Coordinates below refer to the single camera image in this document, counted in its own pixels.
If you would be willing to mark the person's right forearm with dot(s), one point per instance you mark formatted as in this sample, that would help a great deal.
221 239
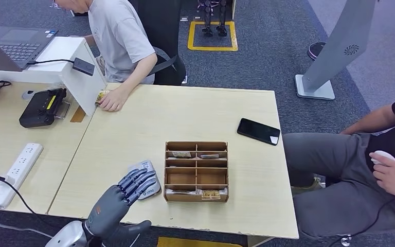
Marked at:
371 119

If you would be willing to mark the white power strip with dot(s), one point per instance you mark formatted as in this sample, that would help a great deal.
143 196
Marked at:
16 174

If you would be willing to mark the wooden card organizer box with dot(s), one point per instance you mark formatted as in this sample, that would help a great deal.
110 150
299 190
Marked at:
184 197

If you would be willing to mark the white handheld clicker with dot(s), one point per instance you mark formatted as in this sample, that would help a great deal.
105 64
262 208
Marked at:
383 156

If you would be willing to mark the black adapter hub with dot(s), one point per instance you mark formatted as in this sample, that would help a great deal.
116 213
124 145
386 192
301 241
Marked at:
83 66

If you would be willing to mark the white desk riser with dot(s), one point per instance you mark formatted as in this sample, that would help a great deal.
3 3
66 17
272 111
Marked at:
80 85

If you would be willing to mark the black cabinet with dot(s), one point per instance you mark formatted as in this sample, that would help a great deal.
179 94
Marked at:
80 13

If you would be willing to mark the white grey card reader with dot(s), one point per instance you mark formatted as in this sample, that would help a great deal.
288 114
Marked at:
154 195

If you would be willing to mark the black handheld controller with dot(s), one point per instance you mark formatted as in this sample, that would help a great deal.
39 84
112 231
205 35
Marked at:
39 109

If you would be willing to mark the small white floor marker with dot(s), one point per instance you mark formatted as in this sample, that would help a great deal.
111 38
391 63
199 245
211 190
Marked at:
184 19

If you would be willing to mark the black office chair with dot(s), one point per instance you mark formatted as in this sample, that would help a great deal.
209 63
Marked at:
163 27

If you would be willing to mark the small grey round puck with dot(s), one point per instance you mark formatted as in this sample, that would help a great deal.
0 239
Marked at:
28 94

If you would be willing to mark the black humanoid robot legs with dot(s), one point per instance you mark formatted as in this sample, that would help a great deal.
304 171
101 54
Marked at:
207 13

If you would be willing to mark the grey laptop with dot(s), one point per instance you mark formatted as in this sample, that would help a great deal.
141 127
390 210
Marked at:
19 47

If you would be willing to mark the grey kiosk stand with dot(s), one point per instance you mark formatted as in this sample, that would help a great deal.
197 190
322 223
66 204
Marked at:
340 44

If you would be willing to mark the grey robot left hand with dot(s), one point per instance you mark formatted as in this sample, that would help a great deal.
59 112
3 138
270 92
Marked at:
107 211

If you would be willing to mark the person's left forearm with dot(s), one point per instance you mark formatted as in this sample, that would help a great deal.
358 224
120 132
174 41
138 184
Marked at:
136 76

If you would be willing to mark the black smartphone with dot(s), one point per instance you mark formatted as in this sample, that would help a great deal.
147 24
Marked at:
258 131

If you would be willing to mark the round black floor base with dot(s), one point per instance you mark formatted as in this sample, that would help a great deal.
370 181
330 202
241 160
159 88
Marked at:
315 50

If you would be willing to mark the person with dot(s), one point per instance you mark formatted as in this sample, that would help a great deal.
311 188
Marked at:
337 163
119 37

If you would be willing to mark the hotel-print key card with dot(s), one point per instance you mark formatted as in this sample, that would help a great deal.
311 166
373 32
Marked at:
182 154

